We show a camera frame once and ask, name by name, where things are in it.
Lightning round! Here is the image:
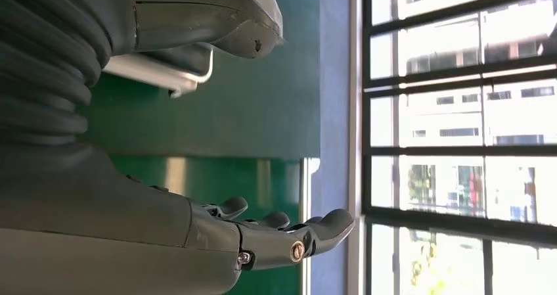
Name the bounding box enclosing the black-framed window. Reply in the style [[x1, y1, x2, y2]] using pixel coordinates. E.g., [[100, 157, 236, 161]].
[[361, 0, 557, 295]]

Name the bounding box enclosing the ribbed grey right arm sleeve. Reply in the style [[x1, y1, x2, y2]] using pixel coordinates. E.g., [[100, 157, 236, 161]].
[[0, 0, 137, 149]]

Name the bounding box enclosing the pale building outside window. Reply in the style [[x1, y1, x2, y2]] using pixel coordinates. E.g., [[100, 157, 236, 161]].
[[370, 0, 557, 295]]

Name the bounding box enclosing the white metal bracket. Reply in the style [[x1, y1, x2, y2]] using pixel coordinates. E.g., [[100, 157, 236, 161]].
[[103, 43, 215, 99]]

